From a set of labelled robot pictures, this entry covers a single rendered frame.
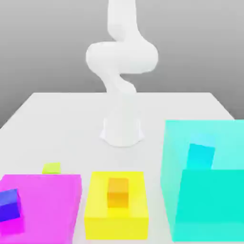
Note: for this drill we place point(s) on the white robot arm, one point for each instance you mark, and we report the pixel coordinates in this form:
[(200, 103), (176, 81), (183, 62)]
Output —
[(122, 57)]

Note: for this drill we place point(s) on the small orange cube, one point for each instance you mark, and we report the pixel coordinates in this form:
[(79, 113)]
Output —
[(117, 192)]

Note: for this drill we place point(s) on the small lime cube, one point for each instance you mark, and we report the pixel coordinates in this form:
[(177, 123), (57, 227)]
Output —
[(51, 168)]

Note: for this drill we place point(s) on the small cyan cube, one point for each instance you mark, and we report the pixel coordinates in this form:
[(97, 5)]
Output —
[(201, 157)]

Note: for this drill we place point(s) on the small blue cube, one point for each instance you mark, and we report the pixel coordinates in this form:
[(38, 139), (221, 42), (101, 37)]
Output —
[(8, 207)]

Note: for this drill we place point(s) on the large yellow box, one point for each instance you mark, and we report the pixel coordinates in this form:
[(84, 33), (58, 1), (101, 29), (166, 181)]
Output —
[(116, 225)]

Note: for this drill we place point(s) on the large magenta box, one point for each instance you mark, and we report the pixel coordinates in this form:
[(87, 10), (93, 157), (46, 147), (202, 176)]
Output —
[(51, 205)]

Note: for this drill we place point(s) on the large turquoise box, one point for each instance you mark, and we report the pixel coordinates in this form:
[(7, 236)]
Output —
[(209, 205)]

